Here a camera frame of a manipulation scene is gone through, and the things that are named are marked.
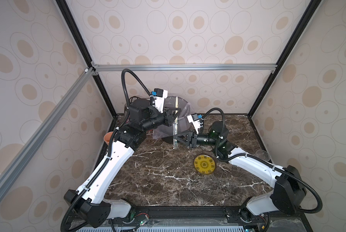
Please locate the left aluminium frame bar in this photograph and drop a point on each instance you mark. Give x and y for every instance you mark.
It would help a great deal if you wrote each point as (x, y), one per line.
(18, 164)

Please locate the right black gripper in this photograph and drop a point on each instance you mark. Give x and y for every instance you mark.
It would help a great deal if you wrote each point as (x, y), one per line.
(193, 139)

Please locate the disposable chopsticks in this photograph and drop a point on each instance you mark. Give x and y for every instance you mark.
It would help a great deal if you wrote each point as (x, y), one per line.
(176, 105)

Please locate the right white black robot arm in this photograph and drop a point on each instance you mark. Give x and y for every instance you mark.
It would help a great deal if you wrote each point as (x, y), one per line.
(287, 193)

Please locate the clear plastic bin liner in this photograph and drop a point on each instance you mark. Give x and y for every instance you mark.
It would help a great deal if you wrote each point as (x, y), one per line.
(156, 134)

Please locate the yellow round plate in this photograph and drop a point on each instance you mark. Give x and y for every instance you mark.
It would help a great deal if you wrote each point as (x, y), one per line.
(204, 164)

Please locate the back aluminium frame bar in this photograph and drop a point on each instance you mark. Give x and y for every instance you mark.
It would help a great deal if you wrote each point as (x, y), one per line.
(187, 67)

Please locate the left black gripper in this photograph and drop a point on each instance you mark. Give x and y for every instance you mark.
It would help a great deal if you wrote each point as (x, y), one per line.
(168, 115)

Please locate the clear plastic chopstick wrapper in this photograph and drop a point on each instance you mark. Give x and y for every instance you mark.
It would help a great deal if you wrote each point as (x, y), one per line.
(174, 133)

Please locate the right black corner post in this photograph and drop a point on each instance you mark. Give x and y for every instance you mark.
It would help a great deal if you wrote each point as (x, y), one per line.
(297, 33)

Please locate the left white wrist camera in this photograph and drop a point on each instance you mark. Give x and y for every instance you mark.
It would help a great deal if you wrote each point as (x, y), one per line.
(157, 99)

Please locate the left black corner post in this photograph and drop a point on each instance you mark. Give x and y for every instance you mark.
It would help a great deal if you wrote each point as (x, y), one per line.
(80, 42)

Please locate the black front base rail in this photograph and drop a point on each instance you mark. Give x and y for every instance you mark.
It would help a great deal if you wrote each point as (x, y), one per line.
(183, 219)

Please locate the aluminium frame bar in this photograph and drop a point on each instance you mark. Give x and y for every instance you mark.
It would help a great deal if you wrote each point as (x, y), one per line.
(18, 164)
(187, 67)

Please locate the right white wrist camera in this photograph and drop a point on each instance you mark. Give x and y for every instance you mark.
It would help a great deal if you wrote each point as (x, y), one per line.
(197, 121)

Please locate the orange plastic cup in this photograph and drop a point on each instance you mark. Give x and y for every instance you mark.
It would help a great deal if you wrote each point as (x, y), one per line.
(107, 137)

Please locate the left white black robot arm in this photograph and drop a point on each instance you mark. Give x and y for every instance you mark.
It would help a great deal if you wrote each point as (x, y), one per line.
(87, 202)

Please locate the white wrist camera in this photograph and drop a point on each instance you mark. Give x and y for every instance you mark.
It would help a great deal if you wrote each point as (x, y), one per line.
(197, 121)
(157, 99)

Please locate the black mesh trash bin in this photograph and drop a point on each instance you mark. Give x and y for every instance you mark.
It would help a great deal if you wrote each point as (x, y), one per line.
(166, 133)

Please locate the black corner post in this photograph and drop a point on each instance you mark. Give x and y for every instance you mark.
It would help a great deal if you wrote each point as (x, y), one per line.
(297, 33)
(80, 42)

